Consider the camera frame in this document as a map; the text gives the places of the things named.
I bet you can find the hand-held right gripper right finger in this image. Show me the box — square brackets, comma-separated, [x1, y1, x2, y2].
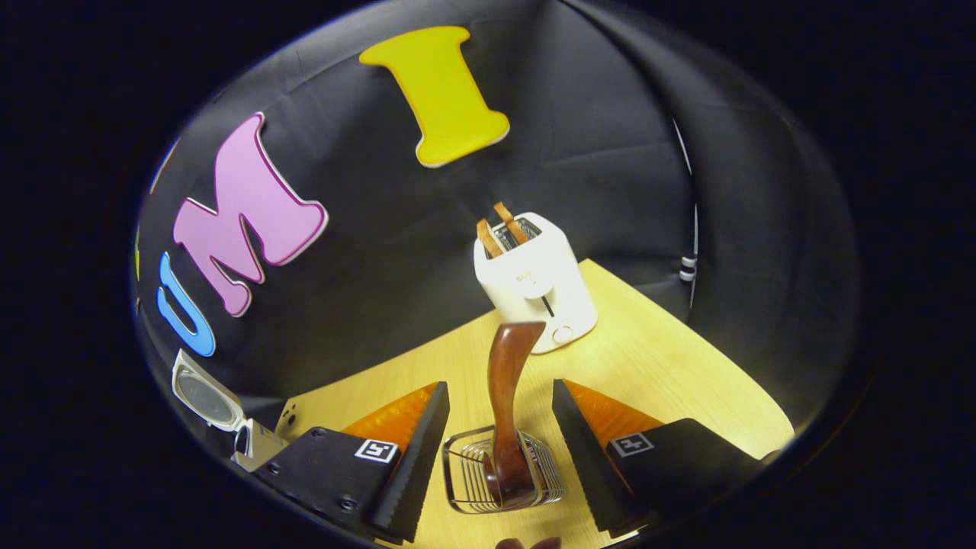
[552, 379, 763, 538]

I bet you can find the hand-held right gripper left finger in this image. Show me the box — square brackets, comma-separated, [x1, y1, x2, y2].
[252, 381, 451, 544]

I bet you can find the metal wire chopstick holder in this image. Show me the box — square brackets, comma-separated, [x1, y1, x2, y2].
[442, 425, 567, 515]

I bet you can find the brown wooden spoon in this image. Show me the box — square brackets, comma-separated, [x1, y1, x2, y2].
[486, 322, 547, 508]

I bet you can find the white rice cooker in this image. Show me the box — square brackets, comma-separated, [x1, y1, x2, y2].
[171, 349, 289, 472]

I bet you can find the white toaster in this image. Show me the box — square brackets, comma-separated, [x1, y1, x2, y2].
[474, 213, 599, 355]

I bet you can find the black backdrop cloth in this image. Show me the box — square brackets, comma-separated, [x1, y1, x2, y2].
[133, 0, 859, 435]

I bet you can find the white cable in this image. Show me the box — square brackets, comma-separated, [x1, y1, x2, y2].
[671, 118, 699, 310]

